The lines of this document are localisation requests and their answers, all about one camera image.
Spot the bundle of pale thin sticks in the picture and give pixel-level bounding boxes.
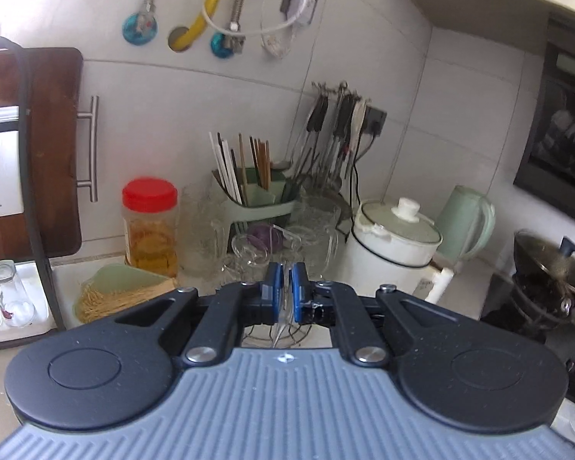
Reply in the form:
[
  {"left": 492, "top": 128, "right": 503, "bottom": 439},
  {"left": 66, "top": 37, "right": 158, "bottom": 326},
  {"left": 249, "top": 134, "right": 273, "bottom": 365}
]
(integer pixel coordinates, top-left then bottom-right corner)
[{"left": 79, "top": 280, "right": 178, "bottom": 324}]

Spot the green plastic basket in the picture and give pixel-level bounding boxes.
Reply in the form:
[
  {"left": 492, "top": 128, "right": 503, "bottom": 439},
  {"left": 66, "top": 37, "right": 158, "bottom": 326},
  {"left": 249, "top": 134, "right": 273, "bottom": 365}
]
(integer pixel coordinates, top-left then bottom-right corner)
[{"left": 74, "top": 266, "right": 178, "bottom": 324}]

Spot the plastic jar with red lid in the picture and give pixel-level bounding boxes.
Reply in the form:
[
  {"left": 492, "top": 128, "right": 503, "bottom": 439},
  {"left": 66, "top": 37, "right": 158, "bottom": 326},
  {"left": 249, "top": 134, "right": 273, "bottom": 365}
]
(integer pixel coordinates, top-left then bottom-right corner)
[{"left": 121, "top": 178, "right": 180, "bottom": 279}]

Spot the tall textured glass pitcher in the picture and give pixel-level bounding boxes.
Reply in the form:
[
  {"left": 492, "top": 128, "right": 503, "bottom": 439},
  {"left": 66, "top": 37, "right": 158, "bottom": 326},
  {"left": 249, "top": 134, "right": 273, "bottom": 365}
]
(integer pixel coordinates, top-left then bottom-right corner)
[{"left": 287, "top": 199, "right": 341, "bottom": 279}]

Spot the black power cable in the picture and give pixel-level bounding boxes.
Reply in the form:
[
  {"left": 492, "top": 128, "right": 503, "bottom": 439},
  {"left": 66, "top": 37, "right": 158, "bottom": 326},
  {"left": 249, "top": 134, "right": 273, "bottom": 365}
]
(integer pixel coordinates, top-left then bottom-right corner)
[{"left": 350, "top": 131, "right": 365, "bottom": 212}]

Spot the pot lid with white knob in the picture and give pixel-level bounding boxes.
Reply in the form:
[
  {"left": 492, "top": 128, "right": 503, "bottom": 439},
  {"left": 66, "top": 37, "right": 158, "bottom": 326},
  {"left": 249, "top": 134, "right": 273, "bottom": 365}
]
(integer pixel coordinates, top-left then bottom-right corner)
[{"left": 359, "top": 197, "right": 444, "bottom": 266}]

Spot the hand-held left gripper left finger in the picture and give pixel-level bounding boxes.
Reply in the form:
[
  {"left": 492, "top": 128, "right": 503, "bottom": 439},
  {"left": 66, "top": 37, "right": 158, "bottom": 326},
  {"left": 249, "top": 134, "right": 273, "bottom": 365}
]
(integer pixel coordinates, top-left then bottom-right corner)
[{"left": 117, "top": 263, "right": 284, "bottom": 365}]

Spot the clear cut glass cup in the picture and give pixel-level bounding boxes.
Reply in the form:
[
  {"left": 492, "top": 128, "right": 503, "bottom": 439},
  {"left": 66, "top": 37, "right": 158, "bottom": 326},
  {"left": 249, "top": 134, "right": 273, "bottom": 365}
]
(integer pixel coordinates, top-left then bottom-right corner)
[{"left": 223, "top": 235, "right": 269, "bottom": 279}]

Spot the grey wall cabinet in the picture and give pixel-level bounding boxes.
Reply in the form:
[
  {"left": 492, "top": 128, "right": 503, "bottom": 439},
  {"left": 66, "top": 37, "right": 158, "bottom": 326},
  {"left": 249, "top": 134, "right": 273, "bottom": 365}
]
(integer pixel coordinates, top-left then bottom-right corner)
[{"left": 386, "top": 0, "right": 575, "bottom": 58}]

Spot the hanging kitchen tools group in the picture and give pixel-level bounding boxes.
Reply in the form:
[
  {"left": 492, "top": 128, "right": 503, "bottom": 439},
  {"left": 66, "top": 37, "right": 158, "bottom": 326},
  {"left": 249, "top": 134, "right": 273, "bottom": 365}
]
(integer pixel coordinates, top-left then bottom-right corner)
[{"left": 287, "top": 91, "right": 370, "bottom": 192}]

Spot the yellow gas pipe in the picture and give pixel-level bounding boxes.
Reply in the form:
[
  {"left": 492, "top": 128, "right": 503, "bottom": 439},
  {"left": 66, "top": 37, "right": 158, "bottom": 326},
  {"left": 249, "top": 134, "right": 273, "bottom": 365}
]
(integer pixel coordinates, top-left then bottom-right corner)
[{"left": 168, "top": 0, "right": 231, "bottom": 53}]

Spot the white plug-in charger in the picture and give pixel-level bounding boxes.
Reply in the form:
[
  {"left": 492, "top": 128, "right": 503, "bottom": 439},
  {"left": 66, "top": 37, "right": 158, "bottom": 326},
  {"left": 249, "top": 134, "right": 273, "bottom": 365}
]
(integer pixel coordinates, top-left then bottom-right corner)
[{"left": 287, "top": 0, "right": 317, "bottom": 25}]

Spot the textured glass jug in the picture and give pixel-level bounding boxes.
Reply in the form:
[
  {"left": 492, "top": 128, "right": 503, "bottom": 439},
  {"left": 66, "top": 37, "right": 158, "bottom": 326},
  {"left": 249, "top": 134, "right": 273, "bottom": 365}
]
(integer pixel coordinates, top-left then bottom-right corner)
[{"left": 179, "top": 187, "right": 226, "bottom": 279}]

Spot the black metal dish rack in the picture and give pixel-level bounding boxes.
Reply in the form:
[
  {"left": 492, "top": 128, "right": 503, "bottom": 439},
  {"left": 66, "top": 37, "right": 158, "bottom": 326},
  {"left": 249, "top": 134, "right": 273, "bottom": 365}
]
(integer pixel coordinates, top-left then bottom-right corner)
[{"left": 0, "top": 36, "right": 68, "bottom": 353}]

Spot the white plastic board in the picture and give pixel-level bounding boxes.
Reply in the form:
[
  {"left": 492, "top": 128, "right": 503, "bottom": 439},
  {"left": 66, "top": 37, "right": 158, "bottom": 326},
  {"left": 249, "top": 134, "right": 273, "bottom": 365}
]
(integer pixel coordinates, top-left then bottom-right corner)
[{"left": 0, "top": 105, "right": 25, "bottom": 219}]

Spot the black wall socket strip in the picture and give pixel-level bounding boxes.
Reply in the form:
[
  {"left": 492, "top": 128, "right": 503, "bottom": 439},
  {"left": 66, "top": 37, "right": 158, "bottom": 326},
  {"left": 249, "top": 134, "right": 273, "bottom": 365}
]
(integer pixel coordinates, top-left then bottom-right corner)
[{"left": 361, "top": 104, "right": 388, "bottom": 137}]

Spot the white drip tray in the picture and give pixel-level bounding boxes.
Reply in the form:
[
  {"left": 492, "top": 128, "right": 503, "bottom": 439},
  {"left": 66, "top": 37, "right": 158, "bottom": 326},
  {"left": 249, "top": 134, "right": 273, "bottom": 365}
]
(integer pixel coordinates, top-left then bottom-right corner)
[{"left": 0, "top": 261, "right": 58, "bottom": 341}]

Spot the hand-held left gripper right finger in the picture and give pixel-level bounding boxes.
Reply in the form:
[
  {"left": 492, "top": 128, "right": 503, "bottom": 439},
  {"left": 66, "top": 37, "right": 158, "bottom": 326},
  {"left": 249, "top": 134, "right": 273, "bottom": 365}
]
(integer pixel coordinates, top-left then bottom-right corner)
[{"left": 290, "top": 263, "right": 465, "bottom": 365}]

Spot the white electric pot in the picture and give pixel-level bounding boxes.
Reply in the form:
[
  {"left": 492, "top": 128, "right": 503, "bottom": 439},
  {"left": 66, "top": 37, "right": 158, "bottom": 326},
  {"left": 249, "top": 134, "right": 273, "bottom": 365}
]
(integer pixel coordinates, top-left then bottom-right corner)
[{"left": 345, "top": 197, "right": 456, "bottom": 305}]

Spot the green utensil caddy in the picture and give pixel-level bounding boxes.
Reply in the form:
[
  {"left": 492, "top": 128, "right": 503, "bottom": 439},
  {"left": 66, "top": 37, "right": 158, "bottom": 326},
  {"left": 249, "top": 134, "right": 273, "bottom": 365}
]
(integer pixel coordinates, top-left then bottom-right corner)
[{"left": 212, "top": 167, "right": 302, "bottom": 235}]

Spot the green electric kettle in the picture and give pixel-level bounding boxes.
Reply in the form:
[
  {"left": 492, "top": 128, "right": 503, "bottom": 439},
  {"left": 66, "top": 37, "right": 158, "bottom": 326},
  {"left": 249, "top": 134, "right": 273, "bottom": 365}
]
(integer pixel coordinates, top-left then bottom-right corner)
[{"left": 434, "top": 184, "right": 498, "bottom": 262}]

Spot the dark wok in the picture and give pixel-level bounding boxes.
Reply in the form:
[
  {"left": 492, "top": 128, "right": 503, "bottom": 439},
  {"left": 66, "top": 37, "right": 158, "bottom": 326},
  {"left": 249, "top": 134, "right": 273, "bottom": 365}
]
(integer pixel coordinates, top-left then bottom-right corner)
[{"left": 513, "top": 229, "right": 575, "bottom": 331}]

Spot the purple glass cup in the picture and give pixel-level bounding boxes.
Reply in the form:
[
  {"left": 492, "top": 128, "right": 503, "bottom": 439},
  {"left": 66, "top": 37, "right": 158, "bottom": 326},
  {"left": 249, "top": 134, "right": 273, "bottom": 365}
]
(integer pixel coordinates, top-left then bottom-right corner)
[{"left": 246, "top": 223, "right": 286, "bottom": 255}]

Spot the blue pipe wall flange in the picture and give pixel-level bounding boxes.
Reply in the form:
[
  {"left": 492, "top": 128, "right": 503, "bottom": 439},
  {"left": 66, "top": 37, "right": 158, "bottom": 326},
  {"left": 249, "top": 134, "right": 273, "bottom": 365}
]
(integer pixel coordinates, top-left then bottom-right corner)
[
  {"left": 210, "top": 31, "right": 246, "bottom": 59},
  {"left": 122, "top": 10, "right": 160, "bottom": 48}
]

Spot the brown wooden cutting board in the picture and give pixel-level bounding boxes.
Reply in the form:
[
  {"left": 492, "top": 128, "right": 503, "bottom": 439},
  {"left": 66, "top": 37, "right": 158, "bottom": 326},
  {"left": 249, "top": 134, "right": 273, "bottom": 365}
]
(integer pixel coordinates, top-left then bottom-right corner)
[{"left": 0, "top": 48, "right": 99, "bottom": 262}]

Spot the metal hook rail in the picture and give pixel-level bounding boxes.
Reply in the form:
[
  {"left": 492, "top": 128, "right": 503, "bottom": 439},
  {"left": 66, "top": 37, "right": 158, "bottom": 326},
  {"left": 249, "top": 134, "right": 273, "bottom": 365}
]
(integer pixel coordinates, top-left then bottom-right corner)
[{"left": 310, "top": 80, "right": 370, "bottom": 106}]

